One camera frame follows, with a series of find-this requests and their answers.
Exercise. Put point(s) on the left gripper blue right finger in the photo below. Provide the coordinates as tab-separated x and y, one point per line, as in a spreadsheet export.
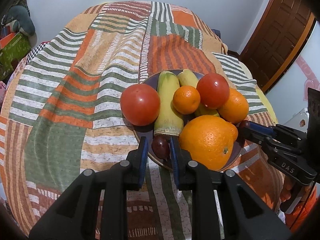
223	205

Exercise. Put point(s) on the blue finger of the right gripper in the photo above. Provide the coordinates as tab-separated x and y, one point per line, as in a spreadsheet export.
255	128
255	138

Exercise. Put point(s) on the small mandarin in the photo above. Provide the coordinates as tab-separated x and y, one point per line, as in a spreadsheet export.
186	100

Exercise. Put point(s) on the red tomato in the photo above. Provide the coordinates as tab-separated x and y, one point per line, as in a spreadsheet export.
140	104
213	89

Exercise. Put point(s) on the wooden door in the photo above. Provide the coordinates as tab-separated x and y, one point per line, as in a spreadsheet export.
279	37

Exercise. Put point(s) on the green storage box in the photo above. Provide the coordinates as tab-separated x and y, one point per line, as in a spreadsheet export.
12	53

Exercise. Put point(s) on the purple round plate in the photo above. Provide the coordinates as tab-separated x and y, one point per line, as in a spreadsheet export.
147	131

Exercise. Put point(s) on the large orange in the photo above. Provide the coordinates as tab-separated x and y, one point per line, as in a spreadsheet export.
209	139
235	109

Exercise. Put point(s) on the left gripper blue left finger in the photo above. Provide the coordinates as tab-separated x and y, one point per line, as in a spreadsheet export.
95	198

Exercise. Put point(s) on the striped patchwork blanket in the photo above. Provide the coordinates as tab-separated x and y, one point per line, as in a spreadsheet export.
61	113

